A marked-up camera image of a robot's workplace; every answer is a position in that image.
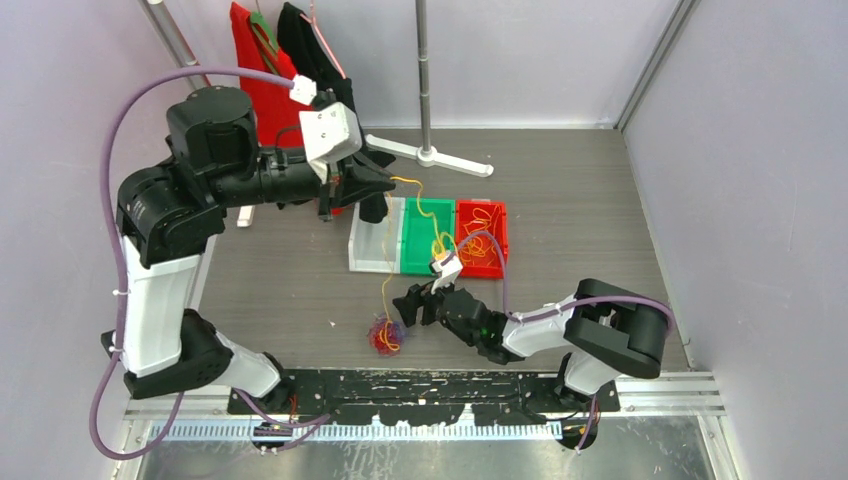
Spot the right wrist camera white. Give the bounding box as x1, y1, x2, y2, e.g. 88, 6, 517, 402
430, 250, 463, 294

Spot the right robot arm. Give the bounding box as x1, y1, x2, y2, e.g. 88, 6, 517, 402
392, 278, 676, 411

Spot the green plastic bin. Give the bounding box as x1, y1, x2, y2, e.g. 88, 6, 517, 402
400, 198, 456, 276

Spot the white plastic bin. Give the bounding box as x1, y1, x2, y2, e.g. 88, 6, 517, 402
347, 197, 406, 274

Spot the yellow cable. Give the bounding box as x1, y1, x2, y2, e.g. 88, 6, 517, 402
378, 174, 458, 352

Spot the red t-shirt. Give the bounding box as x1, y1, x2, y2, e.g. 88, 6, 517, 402
229, 1, 305, 147

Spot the garment rack centre pole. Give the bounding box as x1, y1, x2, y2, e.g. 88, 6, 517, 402
365, 0, 494, 178

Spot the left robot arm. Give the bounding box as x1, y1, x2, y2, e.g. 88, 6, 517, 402
101, 87, 395, 413

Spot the red plastic bin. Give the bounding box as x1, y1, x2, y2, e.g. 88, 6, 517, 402
454, 199, 509, 279

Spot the black t-shirt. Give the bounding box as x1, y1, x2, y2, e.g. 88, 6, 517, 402
276, 2, 395, 224

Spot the cable bundle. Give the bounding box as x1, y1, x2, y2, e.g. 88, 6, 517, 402
367, 316, 407, 358

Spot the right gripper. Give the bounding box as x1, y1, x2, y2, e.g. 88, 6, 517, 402
393, 272, 479, 347

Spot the green clothes hanger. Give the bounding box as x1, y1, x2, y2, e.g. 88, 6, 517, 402
248, 12, 281, 75

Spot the pink clothes hanger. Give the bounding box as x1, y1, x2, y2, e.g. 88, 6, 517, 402
300, 14, 348, 79

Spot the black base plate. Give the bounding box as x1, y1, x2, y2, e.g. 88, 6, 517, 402
264, 369, 589, 427

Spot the aluminium rail frame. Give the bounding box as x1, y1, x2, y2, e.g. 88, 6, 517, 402
134, 372, 727, 448

